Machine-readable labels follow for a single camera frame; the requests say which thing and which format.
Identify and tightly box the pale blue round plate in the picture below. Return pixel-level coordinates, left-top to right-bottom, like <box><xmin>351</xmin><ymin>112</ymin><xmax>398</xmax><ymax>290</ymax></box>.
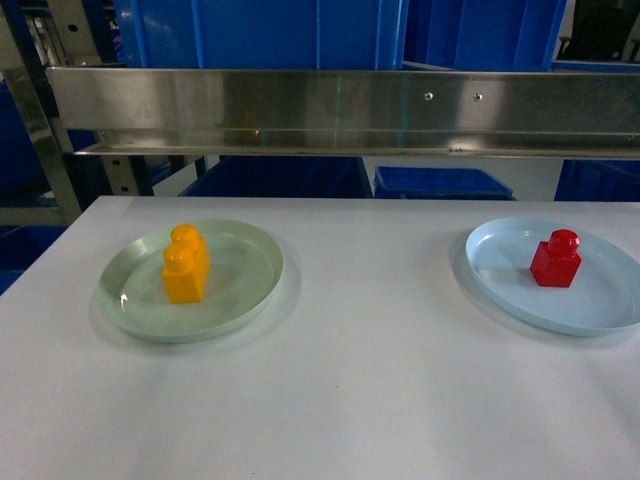
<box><xmin>465</xmin><ymin>217</ymin><xmax>639</xmax><ymax>337</ymax></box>

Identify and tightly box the large blue bin upper right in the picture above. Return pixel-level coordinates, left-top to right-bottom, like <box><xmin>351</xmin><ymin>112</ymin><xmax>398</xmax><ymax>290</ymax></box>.
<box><xmin>404</xmin><ymin>0</ymin><xmax>567</xmax><ymax>72</ymax></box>

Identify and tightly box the yellow two-stud toy block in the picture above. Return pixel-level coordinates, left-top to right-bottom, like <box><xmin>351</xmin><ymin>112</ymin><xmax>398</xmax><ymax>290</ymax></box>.
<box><xmin>162</xmin><ymin>224</ymin><xmax>211</xmax><ymax>304</ymax></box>

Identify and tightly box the large blue bin upper left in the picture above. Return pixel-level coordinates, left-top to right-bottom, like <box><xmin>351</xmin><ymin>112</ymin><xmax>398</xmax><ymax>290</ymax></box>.
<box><xmin>114</xmin><ymin>1</ymin><xmax>408</xmax><ymax>70</ymax></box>

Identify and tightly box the large blue bin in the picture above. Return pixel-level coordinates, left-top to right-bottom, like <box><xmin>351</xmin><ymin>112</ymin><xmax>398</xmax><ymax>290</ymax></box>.
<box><xmin>114</xmin><ymin>1</ymin><xmax>408</xmax><ymax>70</ymax></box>
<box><xmin>404</xmin><ymin>0</ymin><xmax>567</xmax><ymax>72</ymax></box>

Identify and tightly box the stainless steel shelf rail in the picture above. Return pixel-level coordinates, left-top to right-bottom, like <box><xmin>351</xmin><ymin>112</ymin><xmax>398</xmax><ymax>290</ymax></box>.
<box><xmin>47</xmin><ymin>67</ymin><xmax>639</xmax><ymax>160</ymax></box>

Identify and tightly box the blue bin below rail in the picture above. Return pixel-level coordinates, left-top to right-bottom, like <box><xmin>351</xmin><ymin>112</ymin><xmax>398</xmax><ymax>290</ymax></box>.
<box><xmin>374</xmin><ymin>166</ymin><xmax>514</xmax><ymax>201</ymax></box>

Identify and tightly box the red one-stud toy block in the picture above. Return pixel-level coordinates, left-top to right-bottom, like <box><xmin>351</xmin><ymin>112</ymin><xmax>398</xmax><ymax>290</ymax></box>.
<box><xmin>529</xmin><ymin>229</ymin><xmax>582</xmax><ymax>288</ymax></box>

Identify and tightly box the pale green round plate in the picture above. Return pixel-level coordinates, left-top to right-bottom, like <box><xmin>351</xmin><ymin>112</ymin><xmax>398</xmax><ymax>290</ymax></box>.
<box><xmin>98</xmin><ymin>219</ymin><xmax>284</xmax><ymax>344</ymax></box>

